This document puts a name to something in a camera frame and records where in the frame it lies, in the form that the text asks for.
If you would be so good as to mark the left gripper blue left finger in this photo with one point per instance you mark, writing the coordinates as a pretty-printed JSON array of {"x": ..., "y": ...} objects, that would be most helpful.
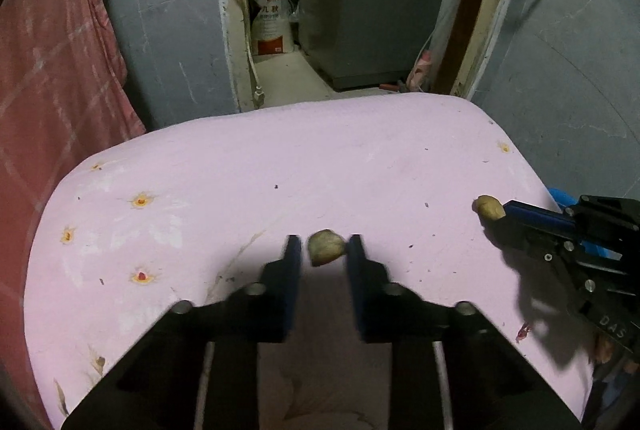
[{"x": 278, "y": 301}]

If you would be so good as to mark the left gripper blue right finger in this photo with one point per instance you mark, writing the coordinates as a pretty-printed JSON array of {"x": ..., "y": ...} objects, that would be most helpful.
[{"x": 367, "y": 280}]

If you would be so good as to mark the brown food scrap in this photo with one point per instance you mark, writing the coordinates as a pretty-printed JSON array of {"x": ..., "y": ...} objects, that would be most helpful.
[
  {"x": 324, "y": 247},
  {"x": 488, "y": 208}
]

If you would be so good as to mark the right hand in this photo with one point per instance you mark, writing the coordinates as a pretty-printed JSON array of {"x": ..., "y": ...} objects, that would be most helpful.
[{"x": 610, "y": 358}]

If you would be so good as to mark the red white rice bag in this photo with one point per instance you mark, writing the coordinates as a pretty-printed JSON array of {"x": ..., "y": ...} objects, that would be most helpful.
[{"x": 271, "y": 31}]

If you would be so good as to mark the red plaid cloth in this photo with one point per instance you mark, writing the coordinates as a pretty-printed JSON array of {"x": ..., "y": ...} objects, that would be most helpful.
[{"x": 62, "y": 100}]

